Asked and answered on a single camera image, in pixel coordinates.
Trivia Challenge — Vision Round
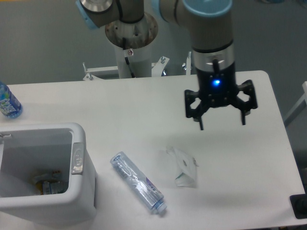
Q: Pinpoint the white paper wrapper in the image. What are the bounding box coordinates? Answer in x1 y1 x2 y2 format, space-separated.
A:
166 146 198 188

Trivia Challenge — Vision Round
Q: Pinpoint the black device at table edge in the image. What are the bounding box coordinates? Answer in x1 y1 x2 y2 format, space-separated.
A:
290 194 307 219

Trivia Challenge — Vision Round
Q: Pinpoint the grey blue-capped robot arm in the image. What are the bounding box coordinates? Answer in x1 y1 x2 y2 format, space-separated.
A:
76 0 258 123

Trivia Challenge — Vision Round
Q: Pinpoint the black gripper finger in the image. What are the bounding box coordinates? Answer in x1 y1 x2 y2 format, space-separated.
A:
184 89 211 131
237 80 258 125

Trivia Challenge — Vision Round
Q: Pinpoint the clear plastic bottle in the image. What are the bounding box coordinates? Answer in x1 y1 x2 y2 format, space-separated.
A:
110 152 167 215

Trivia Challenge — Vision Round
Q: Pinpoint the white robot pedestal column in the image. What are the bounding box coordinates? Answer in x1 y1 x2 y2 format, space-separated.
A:
105 13 159 79

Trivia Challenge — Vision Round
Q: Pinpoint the white left mounting bracket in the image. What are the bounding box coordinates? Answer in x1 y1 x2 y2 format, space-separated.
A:
83 62 119 81

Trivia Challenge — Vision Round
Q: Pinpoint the white plastic trash can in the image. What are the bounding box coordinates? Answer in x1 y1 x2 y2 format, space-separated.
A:
0 123 96 225

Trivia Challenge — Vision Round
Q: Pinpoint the blue labelled water bottle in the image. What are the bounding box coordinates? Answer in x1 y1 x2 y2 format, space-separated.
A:
0 82 23 119

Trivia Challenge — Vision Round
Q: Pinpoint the white middle mounting bracket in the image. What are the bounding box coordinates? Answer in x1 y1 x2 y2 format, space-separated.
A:
152 56 170 77

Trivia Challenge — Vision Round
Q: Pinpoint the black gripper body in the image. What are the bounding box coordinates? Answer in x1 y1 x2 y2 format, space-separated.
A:
197 64 239 108

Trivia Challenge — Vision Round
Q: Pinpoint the trash inside the can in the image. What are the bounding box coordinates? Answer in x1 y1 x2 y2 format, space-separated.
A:
32 171 69 195

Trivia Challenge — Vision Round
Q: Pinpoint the white frame at right edge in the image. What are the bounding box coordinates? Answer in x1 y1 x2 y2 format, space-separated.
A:
283 81 307 127

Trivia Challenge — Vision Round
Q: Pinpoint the black pedestal cable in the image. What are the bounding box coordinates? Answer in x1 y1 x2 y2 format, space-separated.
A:
122 37 136 79

